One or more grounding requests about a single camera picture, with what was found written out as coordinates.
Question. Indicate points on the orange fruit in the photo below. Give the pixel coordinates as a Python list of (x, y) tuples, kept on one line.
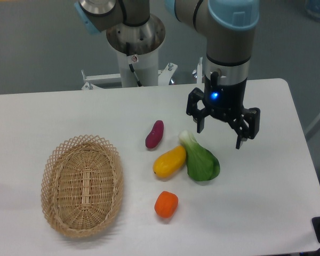
[(166, 204)]

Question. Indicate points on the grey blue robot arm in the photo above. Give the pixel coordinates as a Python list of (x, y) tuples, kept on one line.
[(228, 26)]

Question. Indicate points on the yellow mango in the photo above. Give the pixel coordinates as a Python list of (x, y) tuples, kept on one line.
[(169, 162)]

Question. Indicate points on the woven wicker basket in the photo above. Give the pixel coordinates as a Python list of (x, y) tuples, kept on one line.
[(82, 186)]

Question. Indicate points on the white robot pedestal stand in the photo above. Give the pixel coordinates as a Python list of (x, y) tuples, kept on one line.
[(134, 71)]

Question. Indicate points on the purple sweet potato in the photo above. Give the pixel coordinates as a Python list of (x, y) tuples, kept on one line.
[(155, 135)]

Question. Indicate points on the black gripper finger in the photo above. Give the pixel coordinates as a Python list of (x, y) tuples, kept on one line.
[(246, 125), (198, 115)]

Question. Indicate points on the green bok choy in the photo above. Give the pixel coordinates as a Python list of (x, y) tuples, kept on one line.
[(201, 164)]

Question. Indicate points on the blue object top right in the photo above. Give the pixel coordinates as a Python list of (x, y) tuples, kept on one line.
[(312, 8)]

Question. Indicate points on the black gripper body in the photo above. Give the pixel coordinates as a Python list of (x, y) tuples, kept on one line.
[(223, 102)]

